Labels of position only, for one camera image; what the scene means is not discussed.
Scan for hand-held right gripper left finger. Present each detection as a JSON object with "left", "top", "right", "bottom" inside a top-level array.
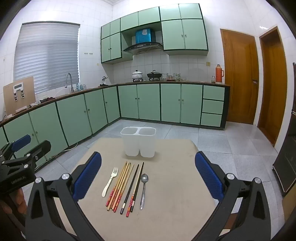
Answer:
[{"left": 24, "top": 151, "right": 102, "bottom": 241}]

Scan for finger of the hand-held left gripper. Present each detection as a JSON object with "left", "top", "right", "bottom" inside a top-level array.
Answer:
[
  {"left": 0, "top": 134, "right": 32, "bottom": 162},
  {"left": 2, "top": 139, "right": 51, "bottom": 173}
]

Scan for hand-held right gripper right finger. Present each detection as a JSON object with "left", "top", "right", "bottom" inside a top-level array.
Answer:
[{"left": 192, "top": 151, "right": 272, "bottom": 241}]

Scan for white plastic fork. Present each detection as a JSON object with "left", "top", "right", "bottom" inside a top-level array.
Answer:
[{"left": 102, "top": 168, "right": 118, "bottom": 197}]

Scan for wooden chopstick with red end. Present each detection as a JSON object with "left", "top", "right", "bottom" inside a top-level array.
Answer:
[
  {"left": 107, "top": 162, "right": 130, "bottom": 211},
  {"left": 106, "top": 161, "right": 128, "bottom": 207},
  {"left": 111, "top": 163, "right": 132, "bottom": 211},
  {"left": 113, "top": 164, "right": 135, "bottom": 213}
]

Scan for black chopstick with gold band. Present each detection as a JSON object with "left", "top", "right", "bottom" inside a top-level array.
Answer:
[{"left": 120, "top": 164, "right": 140, "bottom": 215}]

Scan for dark chopstick with red end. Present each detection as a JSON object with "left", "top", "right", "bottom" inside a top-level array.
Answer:
[
  {"left": 130, "top": 162, "right": 145, "bottom": 213},
  {"left": 126, "top": 162, "right": 144, "bottom": 218}
]

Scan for metal spoon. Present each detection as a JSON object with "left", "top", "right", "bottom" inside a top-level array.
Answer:
[{"left": 140, "top": 173, "right": 149, "bottom": 210}]

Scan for white two-compartment utensil holder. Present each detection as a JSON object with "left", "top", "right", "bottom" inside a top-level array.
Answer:
[{"left": 120, "top": 126, "right": 157, "bottom": 158}]

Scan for person's left hand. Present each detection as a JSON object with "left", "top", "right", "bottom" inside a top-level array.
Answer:
[{"left": 0, "top": 188, "right": 28, "bottom": 215}]

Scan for green base cabinets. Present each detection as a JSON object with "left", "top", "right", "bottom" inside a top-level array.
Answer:
[{"left": 0, "top": 83, "right": 231, "bottom": 168}]

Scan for white device on cardboard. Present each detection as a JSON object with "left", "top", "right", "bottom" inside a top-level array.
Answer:
[{"left": 13, "top": 82, "right": 26, "bottom": 102}]

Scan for metal faucet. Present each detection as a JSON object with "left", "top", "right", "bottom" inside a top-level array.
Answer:
[{"left": 64, "top": 73, "right": 75, "bottom": 93}]

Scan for black cabinet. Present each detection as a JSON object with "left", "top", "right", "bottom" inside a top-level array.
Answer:
[{"left": 272, "top": 111, "right": 296, "bottom": 198}]

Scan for window blind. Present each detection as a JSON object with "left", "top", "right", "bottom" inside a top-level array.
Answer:
[{"left": 13, "top": 22, "right": 80, "bottom": 94}]

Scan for orange thermos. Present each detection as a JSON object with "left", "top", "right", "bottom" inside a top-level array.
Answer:
[{"left": 215, "top": 64, "right": 225, "bottom": 84}]

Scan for plain wooden door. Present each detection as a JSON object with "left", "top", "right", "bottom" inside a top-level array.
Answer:
[{"left": 257, "top": 26, "right": 288, "bottom": 147}]

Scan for white cooking pot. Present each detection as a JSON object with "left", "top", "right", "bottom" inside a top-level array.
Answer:
[{"left": 132, "top": 70, "right": 145, "bottom": 81}]

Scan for black wok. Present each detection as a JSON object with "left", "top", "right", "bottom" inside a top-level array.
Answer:
[{"left": 147, "top": 70, "right": 163, "bottom": 80}]

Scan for black range hood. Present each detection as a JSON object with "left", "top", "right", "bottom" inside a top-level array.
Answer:
[{"left": 122, "top": 42, "right": 163, "bottom": 55}]

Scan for blue box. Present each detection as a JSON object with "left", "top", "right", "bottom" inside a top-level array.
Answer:
[{"left": 135, "top": 28, "right": 156, "bottom": 44}]

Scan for white floor cable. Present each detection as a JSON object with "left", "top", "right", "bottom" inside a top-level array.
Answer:
[{"left": 62, "top": 141, "right": 79, "bottom": 153}]

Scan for wooden door with handle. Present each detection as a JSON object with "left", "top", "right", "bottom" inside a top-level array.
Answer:
[{"left": 220, "top": 28, "right": 260, "bottom": 126}]

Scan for green wall cabinets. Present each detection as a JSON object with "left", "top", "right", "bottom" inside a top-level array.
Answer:
[{"left": 101, "top": 3, "right": 209, "bottom": 64}]

